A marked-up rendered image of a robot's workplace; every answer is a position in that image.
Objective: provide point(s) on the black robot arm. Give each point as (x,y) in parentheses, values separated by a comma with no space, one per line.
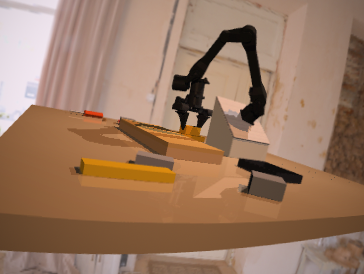
(257,93)

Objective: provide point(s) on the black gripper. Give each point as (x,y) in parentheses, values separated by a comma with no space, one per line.
(194,102)

